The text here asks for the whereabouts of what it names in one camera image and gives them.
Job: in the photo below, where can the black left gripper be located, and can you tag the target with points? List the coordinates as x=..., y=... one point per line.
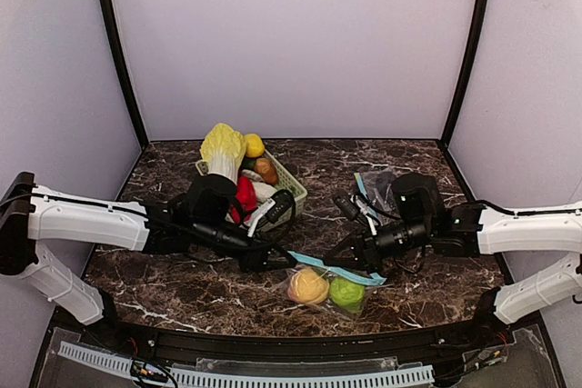
x=254, y=259

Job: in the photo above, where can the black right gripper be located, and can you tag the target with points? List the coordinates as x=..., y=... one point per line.
x=367, y=252

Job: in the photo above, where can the orange pink peach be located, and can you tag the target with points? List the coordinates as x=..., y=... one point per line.
x=308, y=287

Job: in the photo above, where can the clear zip bag blue zipper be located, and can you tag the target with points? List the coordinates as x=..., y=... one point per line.
x=362, y=183

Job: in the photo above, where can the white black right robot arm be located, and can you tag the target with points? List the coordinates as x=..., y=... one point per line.
x=468, y=230

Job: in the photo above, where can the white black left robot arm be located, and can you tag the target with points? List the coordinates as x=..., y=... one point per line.
x=207, y=215

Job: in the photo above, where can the white garlic bulb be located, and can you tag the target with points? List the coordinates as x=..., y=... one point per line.
x=263, y=190

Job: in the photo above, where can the red bell pepper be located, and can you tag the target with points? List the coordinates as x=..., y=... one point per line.
x=245, y=202

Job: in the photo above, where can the pale green plastic basket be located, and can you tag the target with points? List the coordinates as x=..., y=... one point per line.
x=285, y=181

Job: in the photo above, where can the brown potato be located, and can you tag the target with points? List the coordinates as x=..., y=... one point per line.
x=266, y=169

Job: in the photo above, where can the yellow lemon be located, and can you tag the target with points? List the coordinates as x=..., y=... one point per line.
x=254, y=146

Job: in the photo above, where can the yellow napa cabbage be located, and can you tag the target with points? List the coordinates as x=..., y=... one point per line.
x=223, y=150

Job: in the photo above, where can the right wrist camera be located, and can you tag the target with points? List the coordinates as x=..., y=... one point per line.
x=356, y=211

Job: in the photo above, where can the black front rail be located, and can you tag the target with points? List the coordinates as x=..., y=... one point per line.
x=433, y=345

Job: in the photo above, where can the black frame post right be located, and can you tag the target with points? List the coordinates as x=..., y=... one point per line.
x=465, y=71

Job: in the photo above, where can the black frame post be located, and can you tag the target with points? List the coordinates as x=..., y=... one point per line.
x=465, y=71
x=122, y=72

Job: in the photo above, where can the black frame post left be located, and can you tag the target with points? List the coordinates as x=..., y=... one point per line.
x=122, y=72

